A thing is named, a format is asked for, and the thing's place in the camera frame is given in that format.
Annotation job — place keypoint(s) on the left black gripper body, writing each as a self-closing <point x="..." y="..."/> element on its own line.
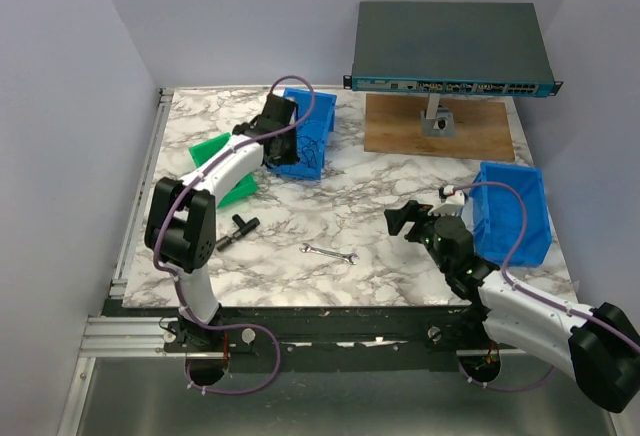
<point x="288" y="150"/>

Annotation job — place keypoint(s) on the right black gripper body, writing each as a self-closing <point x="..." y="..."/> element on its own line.
<point x="427" y="230"/>

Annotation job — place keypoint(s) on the blue bin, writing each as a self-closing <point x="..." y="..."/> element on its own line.
<point x="507" y="192"/>
<point x="312" y="139"/>

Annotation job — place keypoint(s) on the green plastic bin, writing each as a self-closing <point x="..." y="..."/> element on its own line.
<point x="204" y="151"/>

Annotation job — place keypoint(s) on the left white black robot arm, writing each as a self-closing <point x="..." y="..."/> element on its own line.
<point x="181" y="224"/>

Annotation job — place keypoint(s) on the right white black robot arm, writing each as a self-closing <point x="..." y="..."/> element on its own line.
<point x="598" y="347"/>

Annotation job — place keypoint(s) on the small open-end wrench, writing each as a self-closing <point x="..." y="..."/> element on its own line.
<point x="350" y="258"/>

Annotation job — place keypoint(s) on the brown wooden board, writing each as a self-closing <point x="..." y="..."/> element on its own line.
<point x="459" y="128"/>

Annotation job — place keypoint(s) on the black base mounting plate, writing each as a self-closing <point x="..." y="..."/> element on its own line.
<point x="329" y="361"/>

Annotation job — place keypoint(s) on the black T-shaped tool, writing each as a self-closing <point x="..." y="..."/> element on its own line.
<point x="242" y="230"/>

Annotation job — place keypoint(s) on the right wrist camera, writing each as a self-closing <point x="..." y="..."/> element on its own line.
<point x="452" y="202"/>

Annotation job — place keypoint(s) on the grey metal switch stand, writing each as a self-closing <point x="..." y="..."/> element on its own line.
<point x="437" y="120"/>

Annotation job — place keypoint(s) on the teal network switch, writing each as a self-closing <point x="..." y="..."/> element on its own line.
<point x="451" y="48"/>

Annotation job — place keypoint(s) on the aluminium frame rail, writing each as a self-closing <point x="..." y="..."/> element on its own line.
<point x="434" y="329"/>

